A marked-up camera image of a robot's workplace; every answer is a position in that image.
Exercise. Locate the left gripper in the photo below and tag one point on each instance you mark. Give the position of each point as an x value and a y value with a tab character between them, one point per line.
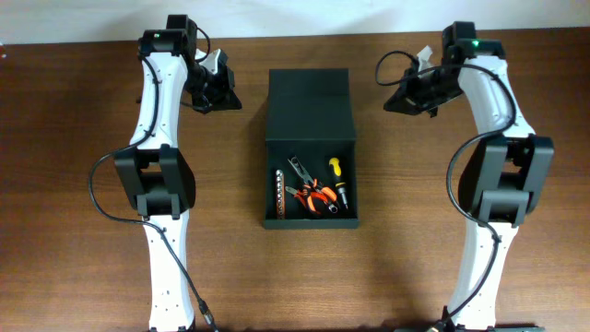
230	99

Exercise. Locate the yellow black screwdriver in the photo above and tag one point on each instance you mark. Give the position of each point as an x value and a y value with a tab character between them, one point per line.
336	173

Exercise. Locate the red diagonal cutting pliers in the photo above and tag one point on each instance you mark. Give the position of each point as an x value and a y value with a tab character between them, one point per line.
313	201

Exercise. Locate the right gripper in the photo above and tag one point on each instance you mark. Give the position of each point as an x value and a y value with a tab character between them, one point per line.
400	101

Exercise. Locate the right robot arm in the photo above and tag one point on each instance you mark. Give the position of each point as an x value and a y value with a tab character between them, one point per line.
495	179

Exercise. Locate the silver ring wrench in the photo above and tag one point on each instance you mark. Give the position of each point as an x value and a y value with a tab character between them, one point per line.
332	208

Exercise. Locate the orange needle-nose pliers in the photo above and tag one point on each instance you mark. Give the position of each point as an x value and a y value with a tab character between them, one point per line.
314	183

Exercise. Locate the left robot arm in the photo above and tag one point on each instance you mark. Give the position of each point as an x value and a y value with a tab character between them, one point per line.
156	178

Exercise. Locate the orange bit holder strip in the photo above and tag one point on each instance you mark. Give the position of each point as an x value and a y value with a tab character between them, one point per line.
280	192

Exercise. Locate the black box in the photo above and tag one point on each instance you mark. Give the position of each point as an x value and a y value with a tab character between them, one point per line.
309	116

